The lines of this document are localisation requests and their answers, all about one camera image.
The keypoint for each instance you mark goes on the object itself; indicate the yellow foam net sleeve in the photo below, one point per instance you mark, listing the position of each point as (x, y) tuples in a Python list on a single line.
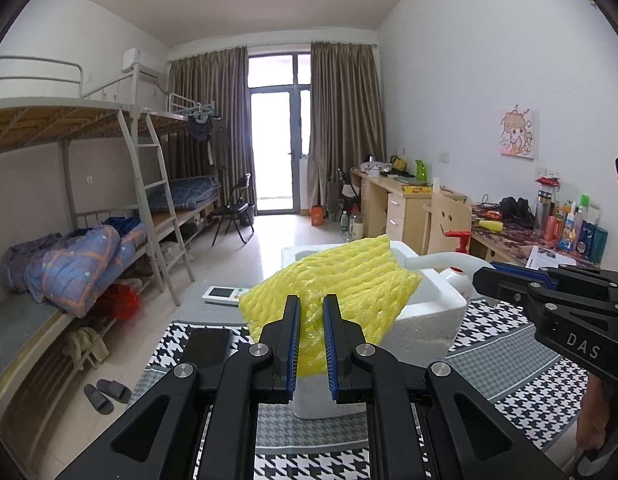
[(370, 285)]

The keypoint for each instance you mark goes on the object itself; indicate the black slippers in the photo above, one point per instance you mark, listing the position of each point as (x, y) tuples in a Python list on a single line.
[(104, 392)]

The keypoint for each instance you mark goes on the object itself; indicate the yellow object on desk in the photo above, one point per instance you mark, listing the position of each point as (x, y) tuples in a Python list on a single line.
[(493, 226)]

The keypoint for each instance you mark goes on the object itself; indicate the brown left curtain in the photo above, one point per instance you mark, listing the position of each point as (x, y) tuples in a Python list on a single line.
[(218, 144)]

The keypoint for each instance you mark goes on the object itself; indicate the white air conditioner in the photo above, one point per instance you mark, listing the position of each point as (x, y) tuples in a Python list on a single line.
[(145, 62)]

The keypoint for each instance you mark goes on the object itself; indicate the white foam piece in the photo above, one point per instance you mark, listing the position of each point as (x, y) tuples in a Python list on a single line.
[(443, 260)]

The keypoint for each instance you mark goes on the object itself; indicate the brown curtain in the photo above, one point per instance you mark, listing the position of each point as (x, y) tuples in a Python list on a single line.
[(347, 124), (218, 144)]

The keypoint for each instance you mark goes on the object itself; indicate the black smartphone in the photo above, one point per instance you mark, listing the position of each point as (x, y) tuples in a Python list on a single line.
[(207, 347)]

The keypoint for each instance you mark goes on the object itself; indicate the brown right curtain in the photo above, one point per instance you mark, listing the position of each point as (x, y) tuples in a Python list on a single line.
[(347, 124)]

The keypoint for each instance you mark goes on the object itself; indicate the black folding chair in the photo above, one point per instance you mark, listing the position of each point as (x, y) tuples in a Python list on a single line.
[(234, 208)]

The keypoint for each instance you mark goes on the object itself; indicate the hanging dark clothes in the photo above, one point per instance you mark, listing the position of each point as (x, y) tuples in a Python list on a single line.
[(200, 128)]

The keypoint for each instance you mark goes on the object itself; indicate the blue plaid quilt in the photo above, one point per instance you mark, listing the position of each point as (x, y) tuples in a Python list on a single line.
[(71, 271)]

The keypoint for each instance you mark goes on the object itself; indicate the person's right hand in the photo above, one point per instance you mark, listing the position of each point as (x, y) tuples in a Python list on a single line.
[(593, 416)]

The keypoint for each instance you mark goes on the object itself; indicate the blue shampoo bottles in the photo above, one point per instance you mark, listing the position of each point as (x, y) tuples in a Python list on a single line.
[(591, 243)]

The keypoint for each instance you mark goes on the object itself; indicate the glass balcony door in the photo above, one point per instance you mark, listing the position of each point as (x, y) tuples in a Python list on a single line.
[(280, 116)]

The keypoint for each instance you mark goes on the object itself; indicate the white printed paper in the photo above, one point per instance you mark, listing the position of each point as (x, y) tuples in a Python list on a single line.
[(541, 257)]

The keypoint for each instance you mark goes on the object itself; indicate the orange bag on floor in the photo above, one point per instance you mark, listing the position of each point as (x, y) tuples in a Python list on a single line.
[(317, 215)]

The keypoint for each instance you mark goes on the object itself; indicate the white remote control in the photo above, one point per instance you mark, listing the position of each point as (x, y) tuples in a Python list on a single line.
[(224, 295)]

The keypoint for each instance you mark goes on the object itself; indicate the anime wall picture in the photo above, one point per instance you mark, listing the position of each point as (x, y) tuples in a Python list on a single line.
[(518, 137)]

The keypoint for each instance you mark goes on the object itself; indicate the white lotion pump bottle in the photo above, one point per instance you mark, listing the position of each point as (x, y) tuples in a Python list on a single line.
[(462, 281)]

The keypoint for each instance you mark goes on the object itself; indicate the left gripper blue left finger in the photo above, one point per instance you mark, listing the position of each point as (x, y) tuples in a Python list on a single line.
[(200, 422)]

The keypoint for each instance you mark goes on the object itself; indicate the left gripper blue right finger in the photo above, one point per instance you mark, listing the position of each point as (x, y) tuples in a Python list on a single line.
[(424, 422)]

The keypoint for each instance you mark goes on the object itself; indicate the houndstooth table cloth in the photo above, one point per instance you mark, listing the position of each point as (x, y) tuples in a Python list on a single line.
[(422, 422)]

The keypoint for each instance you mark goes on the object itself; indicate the metal bunk bed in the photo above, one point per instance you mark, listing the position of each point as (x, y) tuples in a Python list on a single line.
[(106, 146)]

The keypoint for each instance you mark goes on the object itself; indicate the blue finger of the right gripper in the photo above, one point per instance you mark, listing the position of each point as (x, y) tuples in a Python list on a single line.
[(504, 282), (506, 268)]

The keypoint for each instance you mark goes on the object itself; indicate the wooden desk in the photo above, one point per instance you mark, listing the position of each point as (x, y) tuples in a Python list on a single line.
[(422, 219)]

